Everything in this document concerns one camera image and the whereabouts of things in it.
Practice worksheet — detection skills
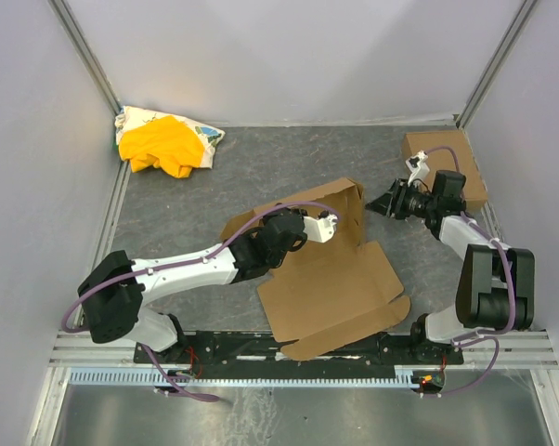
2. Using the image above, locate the light blue slotted cable duct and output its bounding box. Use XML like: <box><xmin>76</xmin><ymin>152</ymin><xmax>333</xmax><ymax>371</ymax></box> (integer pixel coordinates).
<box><xmin>69</xmin><ymin>365</ymin><xmax>424</xmax><ymax>387</ymax></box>

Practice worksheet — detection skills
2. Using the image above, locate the closed brown cardboard box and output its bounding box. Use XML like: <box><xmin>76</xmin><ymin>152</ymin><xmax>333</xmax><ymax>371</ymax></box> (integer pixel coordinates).
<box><xmin>401</xmin><ymin>130</ymin><xmax>488</xmax><ymax>214</ymax></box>

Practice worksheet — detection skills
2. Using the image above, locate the yellow crumpled cloth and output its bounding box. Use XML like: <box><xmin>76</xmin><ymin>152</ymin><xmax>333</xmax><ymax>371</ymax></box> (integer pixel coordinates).
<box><xmin>119</xmin><ymin>116</ymin><xmax>204</xmax><ymax>178</ymax></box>

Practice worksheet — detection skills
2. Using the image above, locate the aluminium frame post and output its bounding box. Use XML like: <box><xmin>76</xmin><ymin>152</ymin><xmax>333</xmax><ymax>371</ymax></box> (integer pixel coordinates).
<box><xmin>47</xmin><ymin>0</ymin><xmax>122</xmax><ymax>115</ymax></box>
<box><xmin>455</xmin><ymin>0</ymin><xmax>540</xmax><ymax>129</ymax></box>

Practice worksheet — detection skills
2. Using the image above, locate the aluminium front rail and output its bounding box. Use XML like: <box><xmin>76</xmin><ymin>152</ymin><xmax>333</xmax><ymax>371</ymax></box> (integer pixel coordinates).
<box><xmin>48</xmin><ymin>331</ymin><xmax>559</xmax><ymax>371</ymax></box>

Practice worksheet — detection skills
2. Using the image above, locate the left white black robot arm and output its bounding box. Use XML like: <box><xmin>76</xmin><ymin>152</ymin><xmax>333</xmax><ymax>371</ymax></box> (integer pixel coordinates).
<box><xmin>78</xmin><ymin>207</ymin><xmax>307</xmax><ymax>358</ymax></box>

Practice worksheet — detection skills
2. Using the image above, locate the white patterned cloth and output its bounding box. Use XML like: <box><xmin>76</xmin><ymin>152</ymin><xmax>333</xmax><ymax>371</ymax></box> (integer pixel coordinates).
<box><xmin>114</xmin><ymin>106</ymin><xmax>226</xmax><ymax>172</ymax></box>

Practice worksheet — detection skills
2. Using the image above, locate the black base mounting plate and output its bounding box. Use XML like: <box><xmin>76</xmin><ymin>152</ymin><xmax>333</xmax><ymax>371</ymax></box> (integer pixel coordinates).
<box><xmin>154</xmin><ymin>327</ymin><xmax>463</xmax><ymax>378</ymax></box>

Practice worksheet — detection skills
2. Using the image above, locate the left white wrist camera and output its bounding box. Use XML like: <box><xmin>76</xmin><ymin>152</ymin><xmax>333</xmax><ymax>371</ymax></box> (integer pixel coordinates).
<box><xmin>303</xmin><ymin>211</ymin><xmax>339</xmax><ymax>243</ymax></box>

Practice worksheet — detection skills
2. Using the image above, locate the left aluminium frame post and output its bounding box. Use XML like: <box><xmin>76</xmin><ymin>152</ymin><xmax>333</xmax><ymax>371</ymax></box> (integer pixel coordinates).
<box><xmin>47</xmin><ymin>0</ymin><xmax>122</xmax><ymax>115</ymax></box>

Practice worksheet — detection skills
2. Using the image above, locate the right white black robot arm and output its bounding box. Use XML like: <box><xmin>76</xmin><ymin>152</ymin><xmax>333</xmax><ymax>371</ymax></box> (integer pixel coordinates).
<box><xmin>365</xmin><ymin>170</ymin><xmax>535</xmax><ymax>363</ymax></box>

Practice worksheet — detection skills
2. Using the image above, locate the right aluminium frame post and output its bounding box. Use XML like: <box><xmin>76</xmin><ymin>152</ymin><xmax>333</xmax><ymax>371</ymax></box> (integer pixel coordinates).
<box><xmin>455</xmin><ymin>0</ymin><xmax>540</xmax><ymax>129</ymax></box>

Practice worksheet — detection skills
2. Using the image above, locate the brown cardboard box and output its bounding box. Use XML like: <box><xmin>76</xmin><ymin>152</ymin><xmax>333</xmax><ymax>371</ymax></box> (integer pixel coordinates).
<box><xmin>219</xmin><ymin>177</ymin><xmax>411</xmax><ymax>362</ymax></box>
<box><xmin>401</xmin><ymin>130</ymin><xmax>488</xmax><ymax>214</ymax></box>

